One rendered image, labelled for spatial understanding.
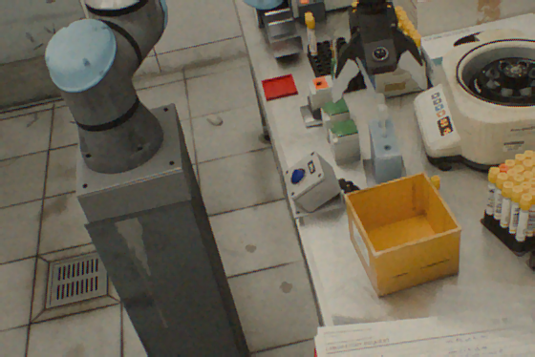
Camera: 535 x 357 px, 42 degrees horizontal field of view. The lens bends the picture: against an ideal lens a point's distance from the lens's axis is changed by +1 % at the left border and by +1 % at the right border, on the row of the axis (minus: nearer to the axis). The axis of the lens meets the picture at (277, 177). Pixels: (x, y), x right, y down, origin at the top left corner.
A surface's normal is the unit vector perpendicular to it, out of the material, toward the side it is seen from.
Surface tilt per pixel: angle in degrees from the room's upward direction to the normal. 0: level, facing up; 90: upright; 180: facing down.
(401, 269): 90
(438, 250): 90
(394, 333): 1
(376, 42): 28
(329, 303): 0
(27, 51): 90
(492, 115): 0
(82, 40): 10
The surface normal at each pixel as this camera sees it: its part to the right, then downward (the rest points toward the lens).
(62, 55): -0.22, -0.60
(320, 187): 0.18, 0.65
